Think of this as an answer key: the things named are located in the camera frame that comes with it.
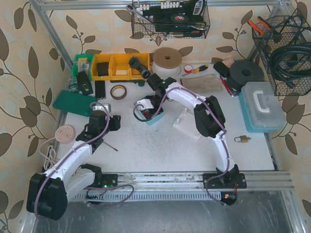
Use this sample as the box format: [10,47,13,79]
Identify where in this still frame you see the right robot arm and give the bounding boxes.
[133,74,239,183]

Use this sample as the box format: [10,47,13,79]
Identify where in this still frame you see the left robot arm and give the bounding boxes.
[26,102,121,220]

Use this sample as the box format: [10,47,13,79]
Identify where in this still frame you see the metal nail pin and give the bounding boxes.
[103,141,119,151]

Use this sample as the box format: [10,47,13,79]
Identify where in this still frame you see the light blue plastic box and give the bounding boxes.
[133,108,164,126]

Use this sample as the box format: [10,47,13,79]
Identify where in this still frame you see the brown tape roll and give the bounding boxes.
[110,85,127,100]

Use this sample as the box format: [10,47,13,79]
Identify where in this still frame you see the white peg board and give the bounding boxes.
[173,108,201,141]

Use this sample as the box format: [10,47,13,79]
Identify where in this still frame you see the black ribbed block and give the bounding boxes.
[95,81,106,100]

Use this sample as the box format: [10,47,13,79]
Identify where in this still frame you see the grey pipe fitting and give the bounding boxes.
[129,57,151,79]

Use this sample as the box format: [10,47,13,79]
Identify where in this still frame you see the red white tape roll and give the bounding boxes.
[184,65,192,73]

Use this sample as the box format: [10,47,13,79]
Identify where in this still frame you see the green plastic lid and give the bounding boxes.
[52,90,97,117]

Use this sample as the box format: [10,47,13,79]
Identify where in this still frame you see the yellow storage bin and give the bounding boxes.
[91,53,151,81]

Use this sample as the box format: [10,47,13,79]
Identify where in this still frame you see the black green meter device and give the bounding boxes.
[77,71,93,95]

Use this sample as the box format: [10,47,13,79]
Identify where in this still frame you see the round beige power socket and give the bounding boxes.
[54,125,76,144]

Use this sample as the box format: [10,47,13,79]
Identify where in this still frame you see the yellow black screwdriver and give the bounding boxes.
[182,65,208,77]

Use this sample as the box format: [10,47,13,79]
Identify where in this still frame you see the beige work glove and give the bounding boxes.
[180,74,223,94]

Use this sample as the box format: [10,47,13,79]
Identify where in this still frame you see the black box in bin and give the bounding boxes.
[97,62,109,76]

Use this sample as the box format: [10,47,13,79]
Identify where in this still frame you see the green storage bin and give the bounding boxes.
[71,54,94,81]

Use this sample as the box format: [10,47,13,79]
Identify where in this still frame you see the black electrical tape roll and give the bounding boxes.
[170,14,189,25]

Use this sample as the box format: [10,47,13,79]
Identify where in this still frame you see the black disc spool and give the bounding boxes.
[227,60,264,91]

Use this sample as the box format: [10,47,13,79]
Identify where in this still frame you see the silver wrench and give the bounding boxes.
[126,5,154,24]

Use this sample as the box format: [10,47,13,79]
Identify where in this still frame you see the brass padlock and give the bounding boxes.
[234,135,251,143]

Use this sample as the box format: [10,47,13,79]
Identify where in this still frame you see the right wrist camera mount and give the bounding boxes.
[134,99,154,112]

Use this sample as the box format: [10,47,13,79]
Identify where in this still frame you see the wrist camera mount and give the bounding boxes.
[90,102,111,113]
[134,99,154,112]

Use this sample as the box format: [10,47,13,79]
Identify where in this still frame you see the green bin rail base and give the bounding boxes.
[110,80,146,87]

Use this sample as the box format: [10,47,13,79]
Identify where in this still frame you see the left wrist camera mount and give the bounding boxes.
[90,102,111,113]

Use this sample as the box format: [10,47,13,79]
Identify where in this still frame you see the white cable spool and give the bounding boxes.
[152,47,182,78]

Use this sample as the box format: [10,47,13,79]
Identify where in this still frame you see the white power cord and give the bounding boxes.
[38,137,64,170]

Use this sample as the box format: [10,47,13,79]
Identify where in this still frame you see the top wire basket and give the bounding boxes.
[126,0,210,41]

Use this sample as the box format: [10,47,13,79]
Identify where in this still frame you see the wire basket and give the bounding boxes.
[252,15,311,96]
[126,0,210,41]

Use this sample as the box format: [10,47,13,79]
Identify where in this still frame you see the clear toolbox white handle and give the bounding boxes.
[239,82,286,133]

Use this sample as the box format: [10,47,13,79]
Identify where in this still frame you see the orange handled pliers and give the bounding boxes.
[247,16,272,36]

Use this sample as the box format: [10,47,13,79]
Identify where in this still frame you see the right wire basket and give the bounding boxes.
[252,15,311,96]

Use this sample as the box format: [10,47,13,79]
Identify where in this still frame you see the coiled black hose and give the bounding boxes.
[269,14,311,84]

